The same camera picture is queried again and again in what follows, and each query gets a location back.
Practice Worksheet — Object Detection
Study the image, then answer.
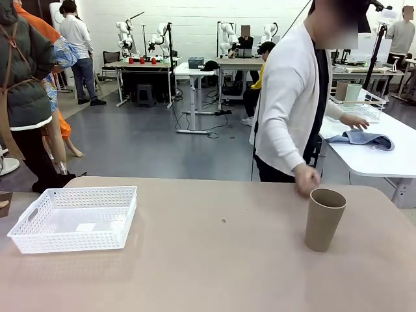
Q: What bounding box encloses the person's left hand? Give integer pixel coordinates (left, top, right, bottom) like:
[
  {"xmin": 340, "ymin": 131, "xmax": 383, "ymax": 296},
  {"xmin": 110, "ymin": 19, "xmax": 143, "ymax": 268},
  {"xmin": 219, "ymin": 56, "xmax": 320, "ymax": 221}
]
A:
[{"xmin": 339, "ymin": 113, "xmax": 371, "ymax": 131}]

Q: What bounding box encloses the person's right hand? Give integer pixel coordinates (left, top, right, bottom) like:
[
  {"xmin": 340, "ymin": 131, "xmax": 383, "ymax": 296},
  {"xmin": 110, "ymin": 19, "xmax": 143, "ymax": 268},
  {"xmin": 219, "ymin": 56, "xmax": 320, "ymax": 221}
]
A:
[{"xmin": 294, "ymin": 162, "xmax": 322, "ymax": 199}]

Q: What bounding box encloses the blue cloth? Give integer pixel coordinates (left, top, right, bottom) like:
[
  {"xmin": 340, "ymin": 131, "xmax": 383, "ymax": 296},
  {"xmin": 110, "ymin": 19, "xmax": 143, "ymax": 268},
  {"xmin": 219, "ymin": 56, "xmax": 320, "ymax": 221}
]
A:
[{"xmin": 324, "ymin": 129, "xmax": 396, "ymax": 152}]

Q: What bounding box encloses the tall pale green cup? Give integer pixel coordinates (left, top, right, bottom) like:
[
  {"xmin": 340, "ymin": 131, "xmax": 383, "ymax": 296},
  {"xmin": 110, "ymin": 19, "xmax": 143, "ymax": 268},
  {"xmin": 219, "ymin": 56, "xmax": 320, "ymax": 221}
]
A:
[{"xmin": 344, "ymin": 83, "xmax": 363, "ymax": 102}]

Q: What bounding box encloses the tall brown cup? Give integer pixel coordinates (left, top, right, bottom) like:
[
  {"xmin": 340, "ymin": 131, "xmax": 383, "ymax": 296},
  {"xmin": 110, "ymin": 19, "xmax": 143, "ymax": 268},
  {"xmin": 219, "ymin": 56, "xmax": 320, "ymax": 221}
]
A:
[
  {"xmin": 304, "ymin": 187, "xmax": 348, "ymax": 253},
  {"xmin": 335, "ymin": 80, "xmax": 351, "ymax": 101}
]

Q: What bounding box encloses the white perforated plastic basket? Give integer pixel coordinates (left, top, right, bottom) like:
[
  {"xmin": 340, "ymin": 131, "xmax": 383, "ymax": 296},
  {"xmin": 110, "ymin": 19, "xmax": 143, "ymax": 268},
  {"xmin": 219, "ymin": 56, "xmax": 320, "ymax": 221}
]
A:
[{"xmin": 6, "ymin": 185, "xmax": 138, "ymax": 255}]

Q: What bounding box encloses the person's left forearm white sleeve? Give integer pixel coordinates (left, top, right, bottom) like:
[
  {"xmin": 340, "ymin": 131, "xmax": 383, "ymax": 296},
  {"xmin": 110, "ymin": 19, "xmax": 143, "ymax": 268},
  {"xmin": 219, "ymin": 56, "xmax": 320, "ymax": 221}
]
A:
[{"xmin": 324, "ymin": 99, "xmax": 345, "ymax": 123}]

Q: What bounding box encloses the person's right forearm white sleeve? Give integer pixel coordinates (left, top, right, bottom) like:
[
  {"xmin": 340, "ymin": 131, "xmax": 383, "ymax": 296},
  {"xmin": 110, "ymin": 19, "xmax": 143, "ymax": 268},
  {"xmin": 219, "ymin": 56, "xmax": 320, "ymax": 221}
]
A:
[{"xmin": 256, "ymin": 123, "xmax": 306, "ymax": 178}]

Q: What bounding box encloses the white rounded table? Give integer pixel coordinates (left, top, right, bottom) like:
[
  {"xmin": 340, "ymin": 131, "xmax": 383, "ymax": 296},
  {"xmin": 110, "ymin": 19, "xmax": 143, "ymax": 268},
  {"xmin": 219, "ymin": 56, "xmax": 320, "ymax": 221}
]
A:
[{"xmin": 318, "ymin": 97, "xmax": 416, "ymax": 209}]

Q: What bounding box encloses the long beige work table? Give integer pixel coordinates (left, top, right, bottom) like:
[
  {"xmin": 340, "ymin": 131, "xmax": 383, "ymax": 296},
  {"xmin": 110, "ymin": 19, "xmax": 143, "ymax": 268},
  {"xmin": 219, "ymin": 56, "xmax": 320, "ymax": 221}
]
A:
[{"xmin": 331, "ymin": 63, "xmax": 407, "ymax": 98}]

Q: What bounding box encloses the black tripod stand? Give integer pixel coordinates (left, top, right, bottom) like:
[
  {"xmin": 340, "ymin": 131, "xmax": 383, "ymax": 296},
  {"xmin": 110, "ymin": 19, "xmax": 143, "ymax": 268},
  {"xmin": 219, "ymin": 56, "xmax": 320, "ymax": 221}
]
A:
[{"xmin": 362, "ymin": 24, "xmax": 389, "ymax": 90}]

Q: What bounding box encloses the person in white cardigan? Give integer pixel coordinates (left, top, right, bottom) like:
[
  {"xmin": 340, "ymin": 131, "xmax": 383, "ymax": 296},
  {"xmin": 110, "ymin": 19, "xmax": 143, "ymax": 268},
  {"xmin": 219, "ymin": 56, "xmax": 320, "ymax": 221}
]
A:
[{"xmin": 248, "ymin": 0, "xmax": 373, "ymax": 183}]

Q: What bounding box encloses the person in grey sweater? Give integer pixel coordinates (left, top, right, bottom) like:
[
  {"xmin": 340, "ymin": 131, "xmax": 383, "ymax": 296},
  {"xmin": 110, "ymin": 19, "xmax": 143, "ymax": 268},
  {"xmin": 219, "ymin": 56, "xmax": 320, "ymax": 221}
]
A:
[{"xmin": 385, "ymin": 5, "xmax": 416, "ymax": 66}]

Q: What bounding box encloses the person in yellow hoodie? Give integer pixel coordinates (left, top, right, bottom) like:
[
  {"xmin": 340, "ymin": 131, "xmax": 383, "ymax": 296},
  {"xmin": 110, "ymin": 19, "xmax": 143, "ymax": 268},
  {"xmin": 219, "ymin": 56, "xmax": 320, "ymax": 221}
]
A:
[{"xmin": 240, "ymin": 41, "xmax": 277, "ymax": 127}]

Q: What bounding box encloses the wood top robot table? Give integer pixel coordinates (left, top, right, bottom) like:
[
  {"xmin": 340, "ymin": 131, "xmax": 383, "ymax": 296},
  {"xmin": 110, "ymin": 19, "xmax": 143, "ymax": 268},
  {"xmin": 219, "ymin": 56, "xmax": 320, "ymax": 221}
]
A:
[
  {"xmin": 216, "ymin": 57, "xmax": 266, "ymax": 110},
  {"xmin": 103, "ymin": 60, "xmax": 175, "ymax": 108}
]

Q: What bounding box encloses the seated person in black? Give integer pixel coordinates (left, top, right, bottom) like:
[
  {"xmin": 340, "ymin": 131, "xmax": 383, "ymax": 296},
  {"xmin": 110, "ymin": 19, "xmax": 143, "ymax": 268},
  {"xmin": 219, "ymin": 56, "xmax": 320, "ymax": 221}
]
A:
[{"xmin": 235, "ymin": 25, "xmax": 255, "ymax": 82}]

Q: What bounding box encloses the white standing desk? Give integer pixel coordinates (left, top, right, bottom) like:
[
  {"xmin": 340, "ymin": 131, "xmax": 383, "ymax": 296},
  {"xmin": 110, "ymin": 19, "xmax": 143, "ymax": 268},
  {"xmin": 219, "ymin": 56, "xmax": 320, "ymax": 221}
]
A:
[{"xmin": 174, "ymin": 61, "xmax": 217, "ymax": 135}]

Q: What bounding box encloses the black pole stand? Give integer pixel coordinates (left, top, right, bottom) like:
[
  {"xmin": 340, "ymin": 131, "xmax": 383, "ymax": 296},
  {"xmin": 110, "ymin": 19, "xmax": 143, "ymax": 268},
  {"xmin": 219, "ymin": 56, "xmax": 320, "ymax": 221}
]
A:
[{"xmin": 166, "ymin": 21, "xmax": 175, "ymax": 109}]

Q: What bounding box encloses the grey plastic stool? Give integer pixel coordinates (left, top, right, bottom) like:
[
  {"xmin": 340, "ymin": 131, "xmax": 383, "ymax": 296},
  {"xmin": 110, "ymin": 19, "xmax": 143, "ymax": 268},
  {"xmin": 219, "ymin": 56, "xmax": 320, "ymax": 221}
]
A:
[{"xmin": 136, "ymin": 83, "xmax": 156, "ymax": 107}]

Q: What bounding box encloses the black office chair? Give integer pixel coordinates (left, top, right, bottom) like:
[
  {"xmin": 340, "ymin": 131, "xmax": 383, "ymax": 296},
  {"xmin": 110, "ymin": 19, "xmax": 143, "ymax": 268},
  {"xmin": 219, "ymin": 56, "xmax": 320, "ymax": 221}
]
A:
[{"xmin": 102, "ymin": 50, "xmax": 122, "ymax": 79}]

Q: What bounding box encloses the mannequin in blue patterned shirt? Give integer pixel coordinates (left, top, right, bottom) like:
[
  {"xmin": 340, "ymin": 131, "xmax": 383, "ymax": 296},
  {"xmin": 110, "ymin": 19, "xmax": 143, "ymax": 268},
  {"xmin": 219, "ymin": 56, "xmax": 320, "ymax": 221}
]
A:
[{"xmin": 14, "ymin": 1, "xmax": 84, "ymax": 175}]

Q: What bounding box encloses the person in white shirt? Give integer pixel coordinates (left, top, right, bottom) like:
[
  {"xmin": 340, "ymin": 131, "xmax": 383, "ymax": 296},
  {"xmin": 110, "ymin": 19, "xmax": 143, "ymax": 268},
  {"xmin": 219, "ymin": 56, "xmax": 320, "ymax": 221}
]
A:
[{"xmin": 58, "ymin": 0, "xmax": 107, "ymax": 107}]

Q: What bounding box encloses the figure in green puffer jacket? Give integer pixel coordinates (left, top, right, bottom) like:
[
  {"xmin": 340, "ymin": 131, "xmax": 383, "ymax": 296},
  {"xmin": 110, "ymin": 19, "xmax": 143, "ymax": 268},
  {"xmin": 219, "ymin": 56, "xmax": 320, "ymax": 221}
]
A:
[{"xmin": 0, "ymin": 0, "xmax": 58, "ymax": 196}]

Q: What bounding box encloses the white round stand base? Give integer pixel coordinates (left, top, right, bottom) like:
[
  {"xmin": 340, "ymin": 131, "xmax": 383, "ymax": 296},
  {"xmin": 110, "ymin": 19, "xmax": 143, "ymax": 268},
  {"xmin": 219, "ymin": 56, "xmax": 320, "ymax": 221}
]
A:
[{"xmin": 0, "ymin": 148, "xmax": 20, "ymax": 176}]

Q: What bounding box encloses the white rounded standing appliance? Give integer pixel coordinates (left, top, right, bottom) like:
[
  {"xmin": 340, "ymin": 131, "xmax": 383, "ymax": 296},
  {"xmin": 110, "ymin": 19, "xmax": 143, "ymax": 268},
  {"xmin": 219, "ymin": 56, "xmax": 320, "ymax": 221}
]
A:
[{"xmin": 48, "ymin": 2, "xmax": 66, "ymax": 32}]

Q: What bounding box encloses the brown board piece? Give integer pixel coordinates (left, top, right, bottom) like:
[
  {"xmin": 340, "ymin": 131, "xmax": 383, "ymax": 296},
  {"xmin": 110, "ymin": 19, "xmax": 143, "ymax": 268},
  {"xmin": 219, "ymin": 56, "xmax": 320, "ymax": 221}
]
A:
[{"xmin": 0, "ymin": 192, "xmax": 14, "ymax": 218}]

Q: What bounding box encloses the white wire dish rack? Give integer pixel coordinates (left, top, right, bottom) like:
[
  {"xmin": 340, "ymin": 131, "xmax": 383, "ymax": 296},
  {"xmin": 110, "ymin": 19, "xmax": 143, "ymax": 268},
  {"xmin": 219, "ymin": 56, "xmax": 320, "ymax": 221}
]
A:
[{"xmin": 328, "ymin": 87, "xmax": 387, "ymax": 124}]

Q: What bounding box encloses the thin black hanging cable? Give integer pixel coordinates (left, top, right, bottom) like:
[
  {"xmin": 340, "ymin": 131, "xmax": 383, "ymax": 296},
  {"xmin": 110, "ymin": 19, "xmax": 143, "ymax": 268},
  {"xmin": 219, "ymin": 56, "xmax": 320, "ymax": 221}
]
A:
[{"xmin": 250, "ymin": 0, "xmax": 313, "ymax": 181}]

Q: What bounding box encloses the black camera on stand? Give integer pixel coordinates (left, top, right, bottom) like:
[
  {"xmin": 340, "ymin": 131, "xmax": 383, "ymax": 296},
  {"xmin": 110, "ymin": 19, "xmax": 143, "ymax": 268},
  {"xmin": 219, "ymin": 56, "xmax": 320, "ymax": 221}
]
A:
[{"xmin": 369, "ymin": 0, "xmax": 393, "ymax": 12}]

